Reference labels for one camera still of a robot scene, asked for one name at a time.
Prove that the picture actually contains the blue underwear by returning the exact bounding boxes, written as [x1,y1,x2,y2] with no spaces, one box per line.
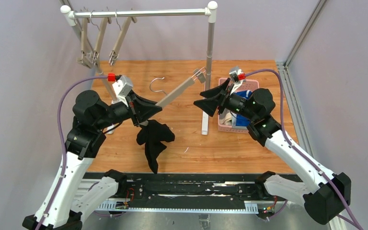
[231,90,252,127]

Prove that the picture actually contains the beige hanger with black underwear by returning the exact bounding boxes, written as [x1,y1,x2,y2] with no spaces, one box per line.
[149,67,206,108]

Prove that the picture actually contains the black underwear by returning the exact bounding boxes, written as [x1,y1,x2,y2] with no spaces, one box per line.
[136,120,175,174]

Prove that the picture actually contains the beige hanger with blue underwear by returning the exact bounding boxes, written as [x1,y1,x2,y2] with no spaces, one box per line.
[108,17,138,66]

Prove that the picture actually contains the beige clip hanger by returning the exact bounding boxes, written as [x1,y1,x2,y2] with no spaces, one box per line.
[90,10,112,67]

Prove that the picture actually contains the grey white underwear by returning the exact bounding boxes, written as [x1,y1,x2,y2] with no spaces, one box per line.
[218,112,233,126]

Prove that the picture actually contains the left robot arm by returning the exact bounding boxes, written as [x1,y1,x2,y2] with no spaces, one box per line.
[22,90,162,230]

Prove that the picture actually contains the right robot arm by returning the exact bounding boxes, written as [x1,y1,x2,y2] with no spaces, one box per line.
[194,79,351,225]

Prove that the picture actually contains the empty beige hanger left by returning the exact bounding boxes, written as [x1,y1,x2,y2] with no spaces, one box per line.
[78,18,93,69]

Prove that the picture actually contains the pink plastic basket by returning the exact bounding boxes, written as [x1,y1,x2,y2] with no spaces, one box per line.
[218,79,260,133]

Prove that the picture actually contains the metal clothes rack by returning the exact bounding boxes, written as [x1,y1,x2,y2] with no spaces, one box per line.
[60,0,219,136]

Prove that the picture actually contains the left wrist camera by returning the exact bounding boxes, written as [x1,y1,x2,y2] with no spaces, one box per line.
[112,75,133,107]

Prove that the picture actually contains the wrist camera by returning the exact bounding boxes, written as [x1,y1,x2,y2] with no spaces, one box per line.
[229,66,246,94]
[112,75,133,107]

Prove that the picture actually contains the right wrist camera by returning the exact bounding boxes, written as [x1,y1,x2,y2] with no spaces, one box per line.
[229,66,246,94]

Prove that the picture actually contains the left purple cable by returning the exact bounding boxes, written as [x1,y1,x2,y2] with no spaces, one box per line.
[33,73,118,230]

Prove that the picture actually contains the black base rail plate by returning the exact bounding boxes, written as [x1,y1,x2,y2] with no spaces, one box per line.
[97,173,284,214]

